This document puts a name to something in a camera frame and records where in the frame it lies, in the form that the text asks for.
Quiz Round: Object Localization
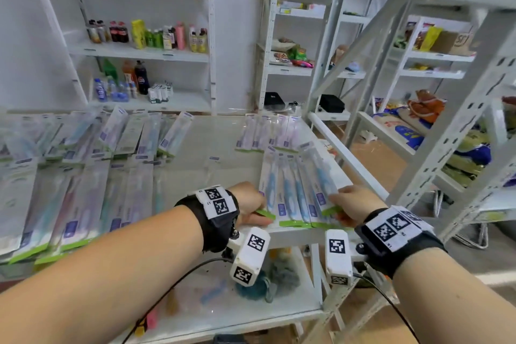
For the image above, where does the cluster of water and soda bottles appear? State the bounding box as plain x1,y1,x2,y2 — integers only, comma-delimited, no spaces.
93,59,151,103

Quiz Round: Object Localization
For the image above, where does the pile of mixed toothbrush packets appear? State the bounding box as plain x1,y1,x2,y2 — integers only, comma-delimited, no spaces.
0,105,194,266

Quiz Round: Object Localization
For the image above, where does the black right camera cable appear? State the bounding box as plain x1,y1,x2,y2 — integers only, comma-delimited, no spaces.
353,273,420,344

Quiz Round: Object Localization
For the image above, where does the blue toothbrush packet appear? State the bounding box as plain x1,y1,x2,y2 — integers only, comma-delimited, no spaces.
292,154,321,230
277,153,301,228
257,146,280,223
300,141,354,218

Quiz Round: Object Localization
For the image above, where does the person's left forearm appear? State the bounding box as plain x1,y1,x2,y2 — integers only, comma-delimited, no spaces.
0,205,204,344

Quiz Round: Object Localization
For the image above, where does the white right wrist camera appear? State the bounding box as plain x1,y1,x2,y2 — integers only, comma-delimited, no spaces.
324,228,360,287

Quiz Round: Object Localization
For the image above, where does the white drinks shelving unit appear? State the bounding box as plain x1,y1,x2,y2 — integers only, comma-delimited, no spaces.
34,0,217,114

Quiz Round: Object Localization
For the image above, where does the small black box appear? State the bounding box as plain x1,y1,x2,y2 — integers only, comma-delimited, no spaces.
318,94,346,114

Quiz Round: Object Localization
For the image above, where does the cluster of small white cartons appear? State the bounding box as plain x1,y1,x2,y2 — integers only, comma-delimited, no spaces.
147,81,174,105

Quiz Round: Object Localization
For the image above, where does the white metal shelf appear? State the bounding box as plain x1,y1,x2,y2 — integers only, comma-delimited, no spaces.
0,0,516,344

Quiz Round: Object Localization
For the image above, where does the pile of large food bags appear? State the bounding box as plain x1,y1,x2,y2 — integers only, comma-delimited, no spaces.
372,89,516,189

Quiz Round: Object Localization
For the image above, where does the black pouch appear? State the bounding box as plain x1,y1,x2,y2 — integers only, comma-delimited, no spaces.
264,91,286,111

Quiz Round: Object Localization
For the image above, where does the pile of snack packets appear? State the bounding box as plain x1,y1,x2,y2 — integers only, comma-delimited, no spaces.
270,37,315,69

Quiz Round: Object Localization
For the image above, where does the black camera cable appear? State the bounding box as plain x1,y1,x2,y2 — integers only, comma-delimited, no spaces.
120,257,234,344
353,273,420,344

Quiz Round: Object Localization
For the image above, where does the black wrist strap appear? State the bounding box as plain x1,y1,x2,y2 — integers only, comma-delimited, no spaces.
354,205,447,279
175,185,241,254

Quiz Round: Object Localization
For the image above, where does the row of purple toothbrush packets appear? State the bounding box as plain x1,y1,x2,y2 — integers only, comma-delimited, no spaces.
235,113,311,154

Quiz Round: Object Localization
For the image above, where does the white snack shelving unit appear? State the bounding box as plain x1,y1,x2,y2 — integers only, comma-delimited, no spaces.
254,0,368,114

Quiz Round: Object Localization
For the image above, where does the grey mesh bath sponge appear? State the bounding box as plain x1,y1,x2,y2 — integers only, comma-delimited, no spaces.
268,261,301,292

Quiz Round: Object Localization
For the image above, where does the white goods rack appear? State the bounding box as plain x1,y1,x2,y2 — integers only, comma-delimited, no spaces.
354,13,516,235

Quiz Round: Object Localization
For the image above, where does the brown cardboard box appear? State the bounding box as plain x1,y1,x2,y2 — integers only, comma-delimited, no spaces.
430,29,476,57

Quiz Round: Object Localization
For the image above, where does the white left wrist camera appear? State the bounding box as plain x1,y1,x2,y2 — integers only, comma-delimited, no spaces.
230,226,271,287

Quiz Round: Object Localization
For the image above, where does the black right wrist strap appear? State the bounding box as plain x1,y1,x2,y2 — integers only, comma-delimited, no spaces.
354,205,447,279

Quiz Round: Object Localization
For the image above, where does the person's left hand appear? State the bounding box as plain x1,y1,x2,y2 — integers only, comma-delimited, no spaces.
228,181,274,228

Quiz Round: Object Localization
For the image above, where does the yellow packet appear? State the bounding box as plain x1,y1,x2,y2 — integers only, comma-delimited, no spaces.
419,25,443,52

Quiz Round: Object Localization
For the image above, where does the row of colourful bottles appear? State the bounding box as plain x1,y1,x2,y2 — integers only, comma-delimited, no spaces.
87,19,209,54

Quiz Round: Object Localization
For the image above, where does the person's right forearm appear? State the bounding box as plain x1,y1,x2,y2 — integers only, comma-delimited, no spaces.
393,249,516,344

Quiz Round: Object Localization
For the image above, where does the person's right hand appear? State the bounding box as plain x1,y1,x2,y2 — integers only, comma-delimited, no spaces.
327,183,389,229

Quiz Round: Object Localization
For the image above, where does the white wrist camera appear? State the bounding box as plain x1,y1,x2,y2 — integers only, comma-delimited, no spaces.
324,228,360,287
230,226,271,287

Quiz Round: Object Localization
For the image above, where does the black left camera cable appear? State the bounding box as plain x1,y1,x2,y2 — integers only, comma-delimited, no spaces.
120,257,234,344

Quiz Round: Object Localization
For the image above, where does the black left wrist strap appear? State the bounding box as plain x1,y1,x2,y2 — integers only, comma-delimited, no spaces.
175,185,241,254

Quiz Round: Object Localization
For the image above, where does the blue mesh bath sponge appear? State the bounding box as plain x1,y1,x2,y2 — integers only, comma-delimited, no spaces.
235,269,275,302

